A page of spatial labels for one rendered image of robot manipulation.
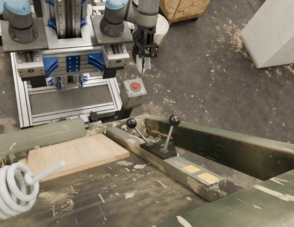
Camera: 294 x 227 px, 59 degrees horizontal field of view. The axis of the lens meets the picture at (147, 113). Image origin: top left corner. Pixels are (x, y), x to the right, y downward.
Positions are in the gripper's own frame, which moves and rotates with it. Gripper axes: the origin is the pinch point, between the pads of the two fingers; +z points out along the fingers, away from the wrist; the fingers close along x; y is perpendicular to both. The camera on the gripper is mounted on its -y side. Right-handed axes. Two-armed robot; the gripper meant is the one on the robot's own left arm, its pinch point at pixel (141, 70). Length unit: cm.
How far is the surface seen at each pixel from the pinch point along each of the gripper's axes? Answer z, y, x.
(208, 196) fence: -4, 66, -7
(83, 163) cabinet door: 21.0, 27.0, -29.8
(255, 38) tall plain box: 53, -148, 201
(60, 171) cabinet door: 20, 29, -38
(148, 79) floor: 85, -130, 58
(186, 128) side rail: 17.3, 22.4, 14.0
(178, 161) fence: 3, 50, -6
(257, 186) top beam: -20, 76, -8
